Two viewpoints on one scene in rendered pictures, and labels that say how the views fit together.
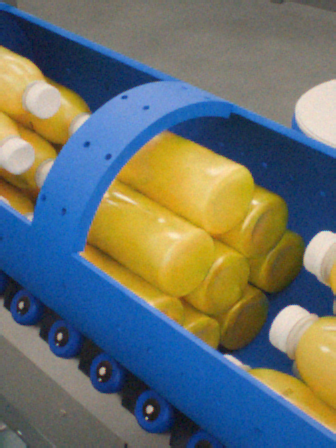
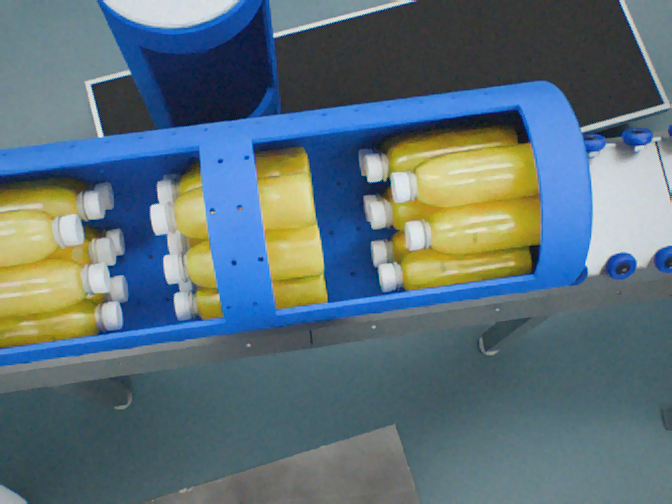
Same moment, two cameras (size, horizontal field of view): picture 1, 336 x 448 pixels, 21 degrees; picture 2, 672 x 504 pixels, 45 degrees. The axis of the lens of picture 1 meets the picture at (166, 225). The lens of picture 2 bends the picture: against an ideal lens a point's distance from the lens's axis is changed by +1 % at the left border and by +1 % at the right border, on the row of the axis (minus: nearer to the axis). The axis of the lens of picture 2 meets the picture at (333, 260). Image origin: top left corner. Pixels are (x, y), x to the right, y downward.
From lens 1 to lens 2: 0.79 m
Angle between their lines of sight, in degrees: 51
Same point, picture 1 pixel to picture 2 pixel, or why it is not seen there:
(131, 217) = (274, 261)
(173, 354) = (388, 306)
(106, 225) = not seen: hidden behind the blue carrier
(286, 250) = not seen: hidden behind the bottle
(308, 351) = (448, 246)
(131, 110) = (233, 218)
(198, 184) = (302, 214)
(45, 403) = (227, 350)
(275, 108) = not seen: outside the picture
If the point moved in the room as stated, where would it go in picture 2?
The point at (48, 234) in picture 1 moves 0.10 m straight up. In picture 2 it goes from (247, 318) to (240, 301)
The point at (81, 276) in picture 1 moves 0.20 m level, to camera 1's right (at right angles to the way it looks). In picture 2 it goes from (291, 317) to (373, 195)
